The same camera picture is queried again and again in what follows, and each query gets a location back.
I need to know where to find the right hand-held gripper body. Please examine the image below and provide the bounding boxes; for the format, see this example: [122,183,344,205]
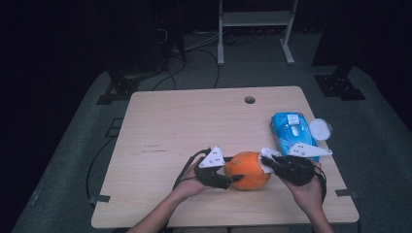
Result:
[275,142,333,187]

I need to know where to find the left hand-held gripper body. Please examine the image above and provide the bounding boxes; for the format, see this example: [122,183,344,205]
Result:
[193,146,233,191]

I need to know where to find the white wet wipe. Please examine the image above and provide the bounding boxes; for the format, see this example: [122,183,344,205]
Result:
[257,147,283,175]

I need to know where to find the orange plush toy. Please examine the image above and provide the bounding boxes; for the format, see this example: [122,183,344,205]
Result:
[223,150,272,191]

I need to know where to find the blue wet wipe pack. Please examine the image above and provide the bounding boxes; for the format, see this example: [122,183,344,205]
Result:
[270,111,334,163]

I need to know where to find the person's left hand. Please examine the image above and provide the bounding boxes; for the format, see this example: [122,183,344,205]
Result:
[173,157,212,200]

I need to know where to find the person's right hand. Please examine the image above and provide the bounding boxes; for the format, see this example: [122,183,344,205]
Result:
[281,160,326,217]

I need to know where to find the grey tape piece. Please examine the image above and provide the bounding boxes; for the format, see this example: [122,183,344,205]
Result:
[88,193,112,206]
[334,188,360,199]

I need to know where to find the black stand base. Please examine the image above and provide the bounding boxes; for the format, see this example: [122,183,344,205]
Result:
[95,66,163,106]
[313,64,367,102]

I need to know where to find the left hand-held gripper cable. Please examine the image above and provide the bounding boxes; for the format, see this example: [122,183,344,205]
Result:
[172,148,213,190]

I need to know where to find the hand-held gripper cable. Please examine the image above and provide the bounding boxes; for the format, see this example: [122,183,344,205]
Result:
[172,148,213,190]
[311,165,327,206]

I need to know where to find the right hand-held gripper cable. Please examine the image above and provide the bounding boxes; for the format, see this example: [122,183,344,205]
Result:
[311,165,327,206]

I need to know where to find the black floor cable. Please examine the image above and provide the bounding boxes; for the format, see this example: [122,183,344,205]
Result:
[151,52,188,92]
[85,136,117,200]
[186,48,222,89]

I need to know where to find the white floor cables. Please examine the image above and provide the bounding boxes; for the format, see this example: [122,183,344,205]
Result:
[184,30,224,52]

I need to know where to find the white metal stand frame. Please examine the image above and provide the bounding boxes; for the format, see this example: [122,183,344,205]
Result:
[217,0,299,67]

